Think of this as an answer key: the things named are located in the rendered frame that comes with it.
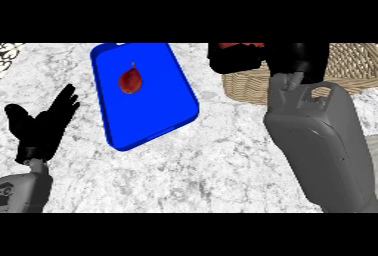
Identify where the wicker basket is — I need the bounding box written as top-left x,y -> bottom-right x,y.
220,42 -> 378,106

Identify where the white patterned cloth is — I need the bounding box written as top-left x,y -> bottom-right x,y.
0,42 -> 26,73

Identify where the red bell pepper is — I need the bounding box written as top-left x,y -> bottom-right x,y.
217,42 -> 266,50

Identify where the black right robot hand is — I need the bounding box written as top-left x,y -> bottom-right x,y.
207,42 -> 331,85

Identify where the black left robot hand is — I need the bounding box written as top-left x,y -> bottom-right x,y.
3,83 -> 81,165

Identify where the dark red fruit with stem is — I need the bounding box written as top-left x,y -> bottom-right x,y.
117,61 -> 145,96

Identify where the blue placemat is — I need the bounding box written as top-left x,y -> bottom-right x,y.
88,42 -> 201,152

